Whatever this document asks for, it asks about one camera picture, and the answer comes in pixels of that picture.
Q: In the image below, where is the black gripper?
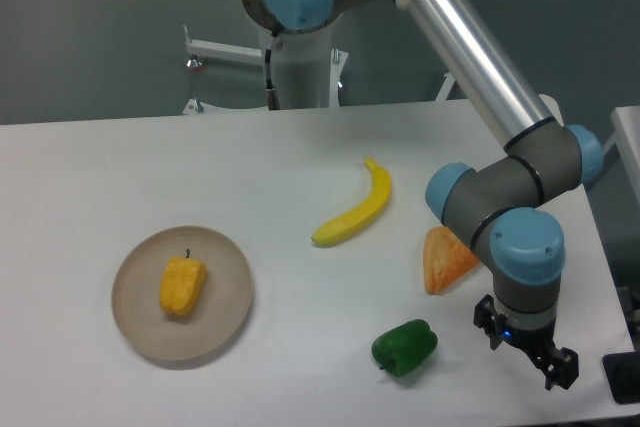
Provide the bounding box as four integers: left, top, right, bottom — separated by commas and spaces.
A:
473, 295, 579, 391

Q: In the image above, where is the yellow bell pepper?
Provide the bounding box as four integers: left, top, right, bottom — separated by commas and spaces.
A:
159, 249, 207, 316

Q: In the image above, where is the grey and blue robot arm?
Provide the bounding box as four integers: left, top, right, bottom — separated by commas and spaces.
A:
261, 0, 603, 388

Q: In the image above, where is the green bell pepper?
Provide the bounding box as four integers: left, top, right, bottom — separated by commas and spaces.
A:
371, 319, 439, 377

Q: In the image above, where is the beige round plate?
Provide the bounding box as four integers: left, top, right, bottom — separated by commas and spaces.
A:
111, 226, 253, 365

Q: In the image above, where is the black device at table edge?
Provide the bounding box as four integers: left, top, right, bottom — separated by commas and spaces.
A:
602, 352, 640, 405

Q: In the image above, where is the orange triangular sandwich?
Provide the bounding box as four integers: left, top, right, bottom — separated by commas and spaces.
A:
423, 226, 481, 295

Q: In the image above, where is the yellow banana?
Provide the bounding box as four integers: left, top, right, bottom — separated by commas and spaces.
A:
311, 157, 393, 247

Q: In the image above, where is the white side table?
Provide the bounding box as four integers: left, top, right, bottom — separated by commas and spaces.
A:
586, 105, 639, 197

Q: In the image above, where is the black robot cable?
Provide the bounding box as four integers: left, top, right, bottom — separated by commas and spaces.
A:
263, 29, 282, 111

